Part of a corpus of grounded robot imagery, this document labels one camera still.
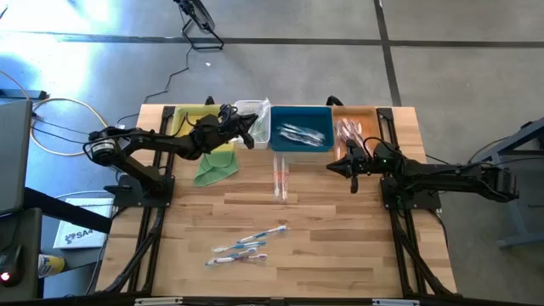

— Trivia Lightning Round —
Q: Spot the green cloth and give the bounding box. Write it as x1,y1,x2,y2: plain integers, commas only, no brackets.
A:
193,150,241,188

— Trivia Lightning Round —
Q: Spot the orange plastic bin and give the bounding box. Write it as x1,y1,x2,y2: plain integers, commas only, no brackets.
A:
331,105,386,165

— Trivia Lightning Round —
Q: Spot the black floor fan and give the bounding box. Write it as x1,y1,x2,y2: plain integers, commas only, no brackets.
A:
172,0,225,51

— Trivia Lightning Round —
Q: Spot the yellow plastic bin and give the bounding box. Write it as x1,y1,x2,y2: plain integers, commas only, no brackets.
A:
168,105,235,153

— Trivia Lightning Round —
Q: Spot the black flat bar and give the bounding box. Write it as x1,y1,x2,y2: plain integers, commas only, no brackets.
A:
0,88,49,101

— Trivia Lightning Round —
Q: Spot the blue-grey metal table frame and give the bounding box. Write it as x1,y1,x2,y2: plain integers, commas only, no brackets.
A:
479,116,544,251

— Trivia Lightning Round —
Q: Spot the dark desk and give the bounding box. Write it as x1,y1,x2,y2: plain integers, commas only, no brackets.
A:
0,207,44,303

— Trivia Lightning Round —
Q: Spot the orange white toothbrush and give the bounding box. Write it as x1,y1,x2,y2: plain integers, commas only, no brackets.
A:
272,155,282,199

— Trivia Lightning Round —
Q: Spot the black diagonal beam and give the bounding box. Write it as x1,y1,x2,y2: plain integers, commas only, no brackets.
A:
23,186,114,235

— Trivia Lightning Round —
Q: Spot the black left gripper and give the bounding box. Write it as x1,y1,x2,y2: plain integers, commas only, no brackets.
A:
189,104,260,161

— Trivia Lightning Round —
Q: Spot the black computer mouse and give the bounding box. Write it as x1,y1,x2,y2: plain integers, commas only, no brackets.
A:
0,244,26,288

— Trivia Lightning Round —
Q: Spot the yellow can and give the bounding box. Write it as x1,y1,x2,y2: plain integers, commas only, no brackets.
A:
37,253,66,280

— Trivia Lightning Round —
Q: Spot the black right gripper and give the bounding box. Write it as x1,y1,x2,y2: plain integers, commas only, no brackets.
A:
326,139,376,195

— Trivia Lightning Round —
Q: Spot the yellow floor cable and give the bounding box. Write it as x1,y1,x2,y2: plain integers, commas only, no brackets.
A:
0,70,116,157

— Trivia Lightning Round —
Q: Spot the white rail bracket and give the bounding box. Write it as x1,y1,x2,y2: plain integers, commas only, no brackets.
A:
372,298,421,306
134,297,184,306

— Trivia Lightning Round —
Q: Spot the white printed box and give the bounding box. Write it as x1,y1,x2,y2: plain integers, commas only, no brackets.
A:
53,197,116,251

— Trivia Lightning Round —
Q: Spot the black floor cable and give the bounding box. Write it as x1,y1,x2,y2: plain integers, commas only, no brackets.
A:
114,44,192,128
30,115,93,145
424,135,544,167

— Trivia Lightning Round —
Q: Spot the green packaged toothbrush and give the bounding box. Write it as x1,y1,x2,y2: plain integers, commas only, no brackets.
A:
280,156,291,202

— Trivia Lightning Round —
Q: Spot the blue plastic bin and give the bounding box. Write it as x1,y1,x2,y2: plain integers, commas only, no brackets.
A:
269,105,336,153

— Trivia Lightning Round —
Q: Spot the green white toothbrush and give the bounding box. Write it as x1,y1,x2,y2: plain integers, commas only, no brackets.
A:
254,98,272,133
253,114,271,144
251,104,270,141

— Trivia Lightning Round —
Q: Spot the black table edge rail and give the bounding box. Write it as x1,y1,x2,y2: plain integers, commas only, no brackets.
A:
0,292,544,306

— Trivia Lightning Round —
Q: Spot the white perforated basket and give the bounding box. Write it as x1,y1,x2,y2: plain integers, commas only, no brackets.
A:
231,99,272,150

